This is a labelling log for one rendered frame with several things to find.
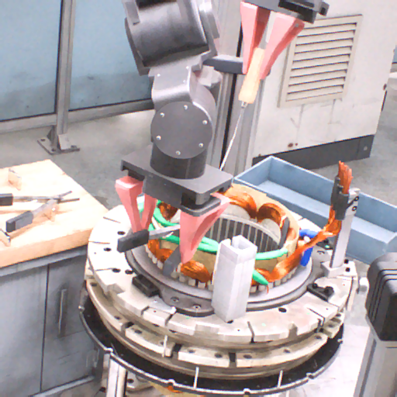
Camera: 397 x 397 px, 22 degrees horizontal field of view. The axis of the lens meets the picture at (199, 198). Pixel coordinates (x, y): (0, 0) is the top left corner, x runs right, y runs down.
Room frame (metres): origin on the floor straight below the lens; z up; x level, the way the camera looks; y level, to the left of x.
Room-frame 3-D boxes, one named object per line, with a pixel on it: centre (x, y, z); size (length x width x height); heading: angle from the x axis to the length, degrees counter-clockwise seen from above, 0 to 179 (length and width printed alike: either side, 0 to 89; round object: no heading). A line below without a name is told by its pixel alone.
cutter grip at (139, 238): (0.93, 0.06, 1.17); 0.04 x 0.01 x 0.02; 138
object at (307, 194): (1.30, -0.18, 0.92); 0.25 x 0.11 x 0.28; 60
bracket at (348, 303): (1.06, -0.19, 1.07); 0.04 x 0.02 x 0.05; 2
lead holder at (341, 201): (1.03, -0.16, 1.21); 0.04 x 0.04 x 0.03; 44
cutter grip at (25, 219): (1.07, 0.22, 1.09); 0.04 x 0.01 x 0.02; 146
